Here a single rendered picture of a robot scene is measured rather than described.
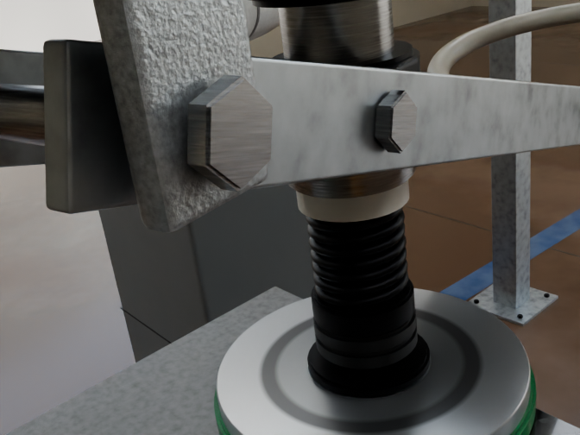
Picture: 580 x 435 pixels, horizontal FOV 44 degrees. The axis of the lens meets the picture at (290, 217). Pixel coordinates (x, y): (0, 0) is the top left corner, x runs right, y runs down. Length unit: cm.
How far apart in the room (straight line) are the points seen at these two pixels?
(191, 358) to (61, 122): 40
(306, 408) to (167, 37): 32
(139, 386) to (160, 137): 39
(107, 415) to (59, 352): 188
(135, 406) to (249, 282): 83
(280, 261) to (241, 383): 91
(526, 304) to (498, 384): 184
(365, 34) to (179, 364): 31
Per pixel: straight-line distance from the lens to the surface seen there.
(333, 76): 32
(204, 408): 54
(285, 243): 140
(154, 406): 55
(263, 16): 152
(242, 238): 133
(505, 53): 203
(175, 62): 21
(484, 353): 52
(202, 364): 59
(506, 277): 226
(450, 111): 42
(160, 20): 21
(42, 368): 238
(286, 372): 51
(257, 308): 65
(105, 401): 58
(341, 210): 42
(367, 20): 40
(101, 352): 237
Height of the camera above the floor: 119
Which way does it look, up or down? 23 degrees down
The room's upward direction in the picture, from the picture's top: 8 degrees counter-clockwise
